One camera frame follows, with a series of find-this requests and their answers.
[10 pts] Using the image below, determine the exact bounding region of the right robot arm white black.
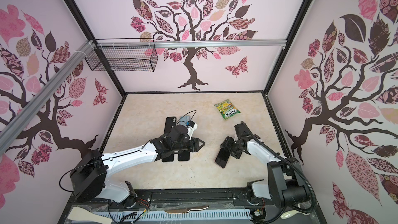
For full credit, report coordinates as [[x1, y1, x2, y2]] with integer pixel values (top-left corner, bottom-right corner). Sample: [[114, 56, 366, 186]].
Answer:
[[215, 121, 317, 213]]

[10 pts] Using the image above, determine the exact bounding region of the aluminium rail left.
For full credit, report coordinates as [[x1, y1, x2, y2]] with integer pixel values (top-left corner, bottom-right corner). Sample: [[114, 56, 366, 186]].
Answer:
[[1, 40, 95, 154]]

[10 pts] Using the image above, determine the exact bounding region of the white peeler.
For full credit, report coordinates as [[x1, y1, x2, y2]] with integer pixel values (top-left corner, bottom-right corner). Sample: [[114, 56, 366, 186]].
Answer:
[[280, 210, 300, 219]]

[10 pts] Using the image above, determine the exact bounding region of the light blue phone case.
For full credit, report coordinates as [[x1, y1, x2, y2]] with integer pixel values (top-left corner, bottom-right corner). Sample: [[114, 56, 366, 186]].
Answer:
[[178, 115, 191, 125]]

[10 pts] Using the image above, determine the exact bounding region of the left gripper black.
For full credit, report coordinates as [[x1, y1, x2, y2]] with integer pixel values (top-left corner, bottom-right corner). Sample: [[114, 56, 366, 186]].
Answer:
[[172, 137, 206, 152]]

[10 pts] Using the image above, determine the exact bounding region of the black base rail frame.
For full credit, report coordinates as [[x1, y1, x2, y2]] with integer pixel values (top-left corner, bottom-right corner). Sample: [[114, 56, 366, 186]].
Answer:
[[57, 186, 327, 224]]

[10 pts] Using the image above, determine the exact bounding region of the green snack packet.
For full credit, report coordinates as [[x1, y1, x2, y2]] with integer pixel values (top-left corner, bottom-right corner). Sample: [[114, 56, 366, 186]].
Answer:
[[215, 100, 240, 120]]

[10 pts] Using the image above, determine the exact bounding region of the dark blue phone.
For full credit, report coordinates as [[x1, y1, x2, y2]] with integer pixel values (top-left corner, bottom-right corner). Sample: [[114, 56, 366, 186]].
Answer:
[[162, 153, 175, 162]]

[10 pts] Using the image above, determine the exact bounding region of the white slotted cable duct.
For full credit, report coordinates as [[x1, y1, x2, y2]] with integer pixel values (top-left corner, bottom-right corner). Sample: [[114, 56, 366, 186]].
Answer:
[[93, 209, 251, 222]]

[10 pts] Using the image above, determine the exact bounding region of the black wire basket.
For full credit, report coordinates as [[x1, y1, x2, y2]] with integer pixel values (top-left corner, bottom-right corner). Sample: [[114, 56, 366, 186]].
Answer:
[[85, 37, 158, 72]]

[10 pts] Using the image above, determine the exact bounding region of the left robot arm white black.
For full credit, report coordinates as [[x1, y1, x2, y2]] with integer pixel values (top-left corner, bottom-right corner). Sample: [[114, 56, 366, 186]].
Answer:
[[69, 124, 206, 203]]

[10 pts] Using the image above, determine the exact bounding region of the black phone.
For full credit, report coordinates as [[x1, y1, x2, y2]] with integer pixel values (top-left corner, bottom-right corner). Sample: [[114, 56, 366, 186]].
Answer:
[[215, 148, 231, 169], [177, 151, 190, 162]]

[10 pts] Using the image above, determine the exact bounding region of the wooden spatula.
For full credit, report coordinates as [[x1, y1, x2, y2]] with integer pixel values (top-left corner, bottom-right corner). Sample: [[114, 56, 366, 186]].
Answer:
[[67, 206, 113, 224]]

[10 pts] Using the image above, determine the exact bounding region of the black phone case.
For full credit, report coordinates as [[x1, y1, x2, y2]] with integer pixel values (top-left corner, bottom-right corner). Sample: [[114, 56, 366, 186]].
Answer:
[[164, 117, 177, 134]]

